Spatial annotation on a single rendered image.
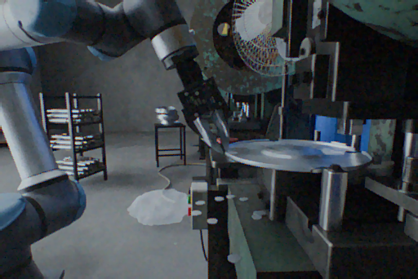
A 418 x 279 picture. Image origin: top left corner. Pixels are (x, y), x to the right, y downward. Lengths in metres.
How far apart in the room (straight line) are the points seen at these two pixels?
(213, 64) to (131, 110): 5.67
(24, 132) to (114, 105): 6.77
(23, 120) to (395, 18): 0.74
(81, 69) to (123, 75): 1.13
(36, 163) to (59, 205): 0.12
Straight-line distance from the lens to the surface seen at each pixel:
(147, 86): 7.28
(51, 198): 0.74
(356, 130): 0.60
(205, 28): 1.91
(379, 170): 0.58
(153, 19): 0.50
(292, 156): 0.51
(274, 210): 0.55
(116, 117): 7.51
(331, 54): 0.53
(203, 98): 0.48
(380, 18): 0.27
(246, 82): 1.87
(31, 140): 0.77
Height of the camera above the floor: 0.89
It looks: 10 degrees down
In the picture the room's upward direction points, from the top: straight up
